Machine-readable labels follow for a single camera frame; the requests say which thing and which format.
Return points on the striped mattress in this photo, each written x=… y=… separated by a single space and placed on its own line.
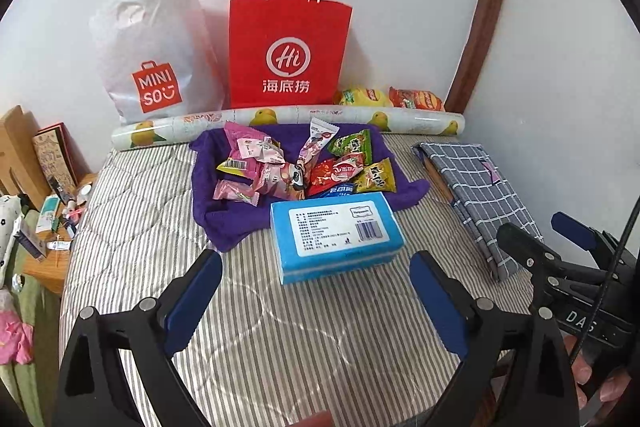
x=140 y=217

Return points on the green blanket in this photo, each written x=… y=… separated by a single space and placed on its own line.
x=37 y=357

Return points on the red snack packet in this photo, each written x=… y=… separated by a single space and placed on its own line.
x=332 y=172

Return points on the blue tissue box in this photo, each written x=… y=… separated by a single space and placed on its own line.
x=335 y=227

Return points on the yellow chip bag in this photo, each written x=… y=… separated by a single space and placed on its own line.
x=362 y=97

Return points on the patterned notebook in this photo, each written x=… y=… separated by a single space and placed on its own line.
x=55 y=157

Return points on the dark blue white box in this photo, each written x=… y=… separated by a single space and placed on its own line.
x=28 y=239

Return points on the large pink snack packet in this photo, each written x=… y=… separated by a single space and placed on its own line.
x=245 y=144

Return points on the white strawberry print snack packet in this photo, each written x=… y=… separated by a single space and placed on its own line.
x=317 y=138

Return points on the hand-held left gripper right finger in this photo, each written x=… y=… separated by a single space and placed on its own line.
x=435 y=302

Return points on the grey plaid fabric bag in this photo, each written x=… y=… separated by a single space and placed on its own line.
x=480 y=202

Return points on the brown wooden door frame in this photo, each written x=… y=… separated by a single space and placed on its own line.
x=492 y=7

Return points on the small pink candy packet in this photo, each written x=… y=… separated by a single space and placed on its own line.
x=232 y=193

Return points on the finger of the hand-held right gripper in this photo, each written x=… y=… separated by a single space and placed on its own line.
x=575 y=229
x=540 y=262

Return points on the white tube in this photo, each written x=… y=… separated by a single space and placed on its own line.
x=58 y=246

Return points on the white plastic shopping bag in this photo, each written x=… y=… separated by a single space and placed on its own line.
x=150 y=52

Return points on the pink panda print snack packet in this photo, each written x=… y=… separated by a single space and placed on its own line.
x=280 y=177

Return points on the red paper bag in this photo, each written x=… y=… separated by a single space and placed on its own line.
x=287 y=52

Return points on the green white box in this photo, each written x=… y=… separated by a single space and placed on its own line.
x=47 y=210

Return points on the small white jar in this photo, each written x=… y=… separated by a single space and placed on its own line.
x=85 y=191

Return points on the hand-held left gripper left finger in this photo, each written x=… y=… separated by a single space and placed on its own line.
x=195 y=302

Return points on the white dotted pillow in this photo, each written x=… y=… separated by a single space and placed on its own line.
x=7 y=232

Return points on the wooden headboard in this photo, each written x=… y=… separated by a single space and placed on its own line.
x=17 y=147

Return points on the orange chip bag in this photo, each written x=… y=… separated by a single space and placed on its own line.
x=417 y=99

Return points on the blue snack packet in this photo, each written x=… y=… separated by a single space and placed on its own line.
x=336 y=193

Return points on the yellow triangular snack packet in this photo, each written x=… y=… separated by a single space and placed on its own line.
x=378 y=177

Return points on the fruit print paper roll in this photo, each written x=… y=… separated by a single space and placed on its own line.
x=200 y=124

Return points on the purple towel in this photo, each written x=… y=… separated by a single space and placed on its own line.
x=235 y=222

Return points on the green triangular snack packet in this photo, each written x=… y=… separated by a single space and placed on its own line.
x=351 y=142

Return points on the wooden nightstand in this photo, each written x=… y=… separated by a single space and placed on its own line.
x=45 y=274

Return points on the pink yellow cloth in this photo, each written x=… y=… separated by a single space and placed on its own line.
x=12 y=332

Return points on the person's right hand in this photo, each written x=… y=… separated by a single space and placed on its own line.
x=595 y=372

